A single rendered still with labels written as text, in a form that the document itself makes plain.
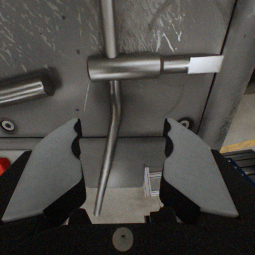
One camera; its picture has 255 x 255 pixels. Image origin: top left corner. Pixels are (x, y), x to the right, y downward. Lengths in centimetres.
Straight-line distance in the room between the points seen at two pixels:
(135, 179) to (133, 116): 10
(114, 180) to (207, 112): 16
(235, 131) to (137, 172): 192
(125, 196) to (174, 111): 232
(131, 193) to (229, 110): 225
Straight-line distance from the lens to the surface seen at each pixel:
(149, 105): 17
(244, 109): 200
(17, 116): 21
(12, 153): 24
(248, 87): 31
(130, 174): 23
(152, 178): 183
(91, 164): 22
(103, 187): 23
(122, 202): 257
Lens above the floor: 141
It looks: 60 degrees down
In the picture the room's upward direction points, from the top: 177 degrees clockwise
